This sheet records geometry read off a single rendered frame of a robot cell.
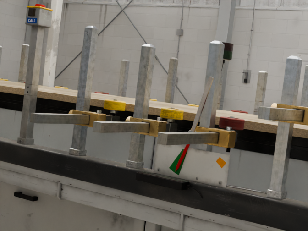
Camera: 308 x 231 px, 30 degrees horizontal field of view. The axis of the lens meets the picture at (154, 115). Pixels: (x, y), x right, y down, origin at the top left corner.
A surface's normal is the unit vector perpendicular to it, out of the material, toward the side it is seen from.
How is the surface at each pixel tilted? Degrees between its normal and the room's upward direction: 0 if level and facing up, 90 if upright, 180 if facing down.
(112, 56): 90
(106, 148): 90
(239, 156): 90
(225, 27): 90
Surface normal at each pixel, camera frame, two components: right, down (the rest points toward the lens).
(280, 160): -0.54, -0.02
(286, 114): 0.84, 0.13
